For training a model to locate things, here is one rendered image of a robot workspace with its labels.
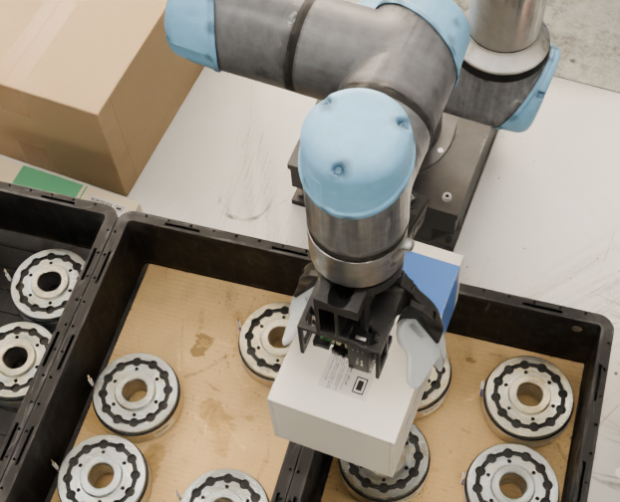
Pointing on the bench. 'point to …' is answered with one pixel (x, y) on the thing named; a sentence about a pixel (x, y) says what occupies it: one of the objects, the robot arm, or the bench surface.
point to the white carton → (361, 383)
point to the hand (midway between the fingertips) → (369, 337)
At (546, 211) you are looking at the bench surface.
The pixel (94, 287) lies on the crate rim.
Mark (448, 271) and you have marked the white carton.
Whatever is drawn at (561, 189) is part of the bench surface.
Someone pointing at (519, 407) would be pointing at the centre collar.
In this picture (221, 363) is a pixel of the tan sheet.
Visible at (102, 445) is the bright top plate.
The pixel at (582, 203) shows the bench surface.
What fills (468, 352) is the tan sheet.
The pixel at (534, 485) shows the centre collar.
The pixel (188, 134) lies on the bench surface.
